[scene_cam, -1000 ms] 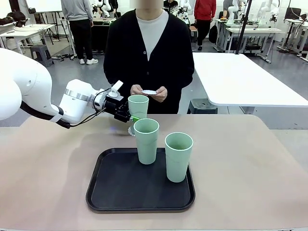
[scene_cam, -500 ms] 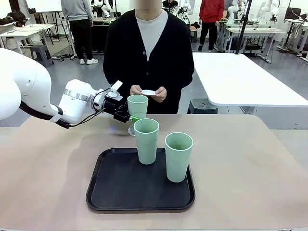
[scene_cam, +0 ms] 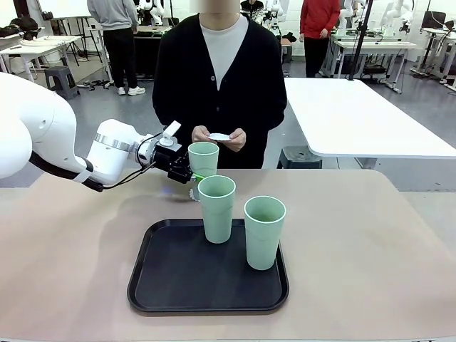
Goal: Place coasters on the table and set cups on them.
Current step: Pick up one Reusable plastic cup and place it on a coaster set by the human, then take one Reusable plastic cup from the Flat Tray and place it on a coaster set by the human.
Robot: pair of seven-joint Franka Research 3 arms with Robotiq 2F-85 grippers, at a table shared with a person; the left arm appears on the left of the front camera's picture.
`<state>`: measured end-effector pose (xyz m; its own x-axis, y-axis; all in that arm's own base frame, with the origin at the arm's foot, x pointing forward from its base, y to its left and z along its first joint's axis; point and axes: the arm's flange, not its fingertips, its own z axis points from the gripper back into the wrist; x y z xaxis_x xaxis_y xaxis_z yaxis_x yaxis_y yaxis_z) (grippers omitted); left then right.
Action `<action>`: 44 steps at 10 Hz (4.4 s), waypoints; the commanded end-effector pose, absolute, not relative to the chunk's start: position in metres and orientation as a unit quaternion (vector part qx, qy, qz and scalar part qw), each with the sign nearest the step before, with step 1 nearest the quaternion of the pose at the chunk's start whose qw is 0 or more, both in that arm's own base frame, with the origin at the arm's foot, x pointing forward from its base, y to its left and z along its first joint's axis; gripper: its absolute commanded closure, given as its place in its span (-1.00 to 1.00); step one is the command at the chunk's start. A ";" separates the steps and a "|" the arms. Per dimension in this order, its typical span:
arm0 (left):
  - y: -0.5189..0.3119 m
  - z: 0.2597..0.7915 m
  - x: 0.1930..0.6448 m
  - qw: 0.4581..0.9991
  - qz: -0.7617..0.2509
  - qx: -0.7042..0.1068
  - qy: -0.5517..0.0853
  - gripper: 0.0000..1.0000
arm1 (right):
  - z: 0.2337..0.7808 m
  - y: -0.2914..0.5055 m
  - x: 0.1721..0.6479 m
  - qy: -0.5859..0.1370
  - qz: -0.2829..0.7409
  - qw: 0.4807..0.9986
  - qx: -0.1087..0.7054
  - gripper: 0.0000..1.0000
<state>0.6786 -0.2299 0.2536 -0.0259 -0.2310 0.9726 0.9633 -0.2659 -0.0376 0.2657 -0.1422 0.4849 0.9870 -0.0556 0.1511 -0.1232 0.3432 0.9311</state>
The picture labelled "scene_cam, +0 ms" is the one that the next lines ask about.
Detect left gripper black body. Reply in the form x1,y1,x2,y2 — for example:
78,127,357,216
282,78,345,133
152,144,195,185

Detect pale green plastic cup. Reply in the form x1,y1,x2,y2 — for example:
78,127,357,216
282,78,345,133
187,141,219,179
197,175,237,245
243,195,287,271

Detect person's right forearm black sleeve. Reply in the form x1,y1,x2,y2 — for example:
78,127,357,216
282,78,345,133
152,99,200,136

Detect person's left forearm black sleeve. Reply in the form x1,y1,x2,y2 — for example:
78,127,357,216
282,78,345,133
242,103,288,143

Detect person's right hand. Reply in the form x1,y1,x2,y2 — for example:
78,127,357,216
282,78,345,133
191,124,214,144

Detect person's left hand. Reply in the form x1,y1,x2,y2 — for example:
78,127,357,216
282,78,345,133
227,128,247,153

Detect person in black cardigan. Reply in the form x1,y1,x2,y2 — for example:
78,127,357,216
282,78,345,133
152,0,288,170

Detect black plastic step stool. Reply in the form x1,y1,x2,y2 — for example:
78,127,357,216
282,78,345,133
276,146,323,170

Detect black plastic serving tray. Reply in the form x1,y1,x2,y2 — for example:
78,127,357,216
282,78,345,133
126,217,290,314

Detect person in grey hoodie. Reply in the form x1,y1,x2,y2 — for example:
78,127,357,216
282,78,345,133
86,0,147,96

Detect grey plastic step stool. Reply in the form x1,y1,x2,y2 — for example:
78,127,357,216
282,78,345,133
44,66,81,100

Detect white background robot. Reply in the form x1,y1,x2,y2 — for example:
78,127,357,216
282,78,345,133
137,0,167,26

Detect small brown side desk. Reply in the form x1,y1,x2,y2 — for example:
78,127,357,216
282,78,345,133
276,38,294,78

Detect large white table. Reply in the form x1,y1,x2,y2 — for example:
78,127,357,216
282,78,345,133
283,77,456,170

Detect seated person in patterned sweater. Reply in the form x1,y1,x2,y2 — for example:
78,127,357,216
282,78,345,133
240,0,265,14

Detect white desk with white legs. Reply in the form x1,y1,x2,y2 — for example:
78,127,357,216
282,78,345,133
0,35,83,85

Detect white whiteboard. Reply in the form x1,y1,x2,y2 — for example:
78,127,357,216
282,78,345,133
37,0,92,21

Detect person in red sweater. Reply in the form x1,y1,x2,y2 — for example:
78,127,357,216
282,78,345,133
299,0,342,78

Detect black bag on desk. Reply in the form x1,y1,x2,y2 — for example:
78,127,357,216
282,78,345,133
9,16,39,36

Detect black vertical stand pole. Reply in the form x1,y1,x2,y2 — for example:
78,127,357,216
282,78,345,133
348,0,374,82

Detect long white workbench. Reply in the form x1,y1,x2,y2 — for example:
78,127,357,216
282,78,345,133
331,39,423,95

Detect white height-adjustable desk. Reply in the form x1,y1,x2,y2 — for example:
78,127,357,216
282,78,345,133
409,27,456,86

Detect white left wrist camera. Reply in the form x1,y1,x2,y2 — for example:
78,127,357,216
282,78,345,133
158,120,182,150

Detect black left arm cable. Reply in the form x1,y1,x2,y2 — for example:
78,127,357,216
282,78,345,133
30,133,168,193

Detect black straps on floor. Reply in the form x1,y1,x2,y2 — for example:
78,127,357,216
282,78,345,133
84,80,115,92

